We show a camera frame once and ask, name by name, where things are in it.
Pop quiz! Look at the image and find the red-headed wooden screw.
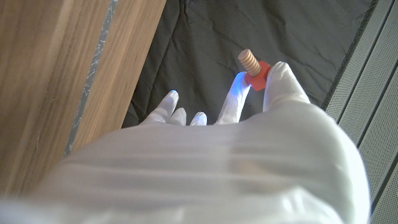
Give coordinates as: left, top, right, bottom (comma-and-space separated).
238, 49, 272, 92

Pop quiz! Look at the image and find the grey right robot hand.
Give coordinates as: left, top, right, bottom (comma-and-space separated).
0, 61, 373, 224

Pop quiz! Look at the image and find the black backdrop curtain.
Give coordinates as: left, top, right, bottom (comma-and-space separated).
121, 0, 379, 128

